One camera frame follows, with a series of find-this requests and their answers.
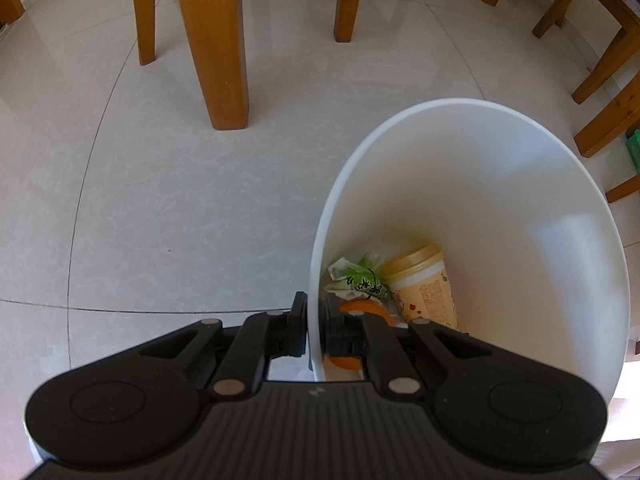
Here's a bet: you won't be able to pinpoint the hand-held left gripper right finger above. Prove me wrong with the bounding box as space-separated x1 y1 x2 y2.
322 295 497 399

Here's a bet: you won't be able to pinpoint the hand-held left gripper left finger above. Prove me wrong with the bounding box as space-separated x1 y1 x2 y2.
134 291 309 397

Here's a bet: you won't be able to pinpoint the orange wrapper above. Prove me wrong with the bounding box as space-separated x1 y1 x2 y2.
325 300 393 370

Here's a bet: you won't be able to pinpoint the green snack wrapper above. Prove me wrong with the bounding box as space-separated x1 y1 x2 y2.
327 254 392 305

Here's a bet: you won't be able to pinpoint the beige printed paper cup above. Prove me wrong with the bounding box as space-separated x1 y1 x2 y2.
380 243 459 332

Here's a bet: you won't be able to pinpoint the white plastic trash bin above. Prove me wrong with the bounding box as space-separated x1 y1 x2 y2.
307 97 630 407

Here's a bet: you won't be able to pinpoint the thick wooden table leg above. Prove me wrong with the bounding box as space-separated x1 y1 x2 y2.
171 0 250 131

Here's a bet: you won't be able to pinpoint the wooden chair legs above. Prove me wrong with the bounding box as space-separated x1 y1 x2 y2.
574 72 640 159

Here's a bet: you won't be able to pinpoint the green plastic crate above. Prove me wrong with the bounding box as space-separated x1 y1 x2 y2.
625 129 640 172

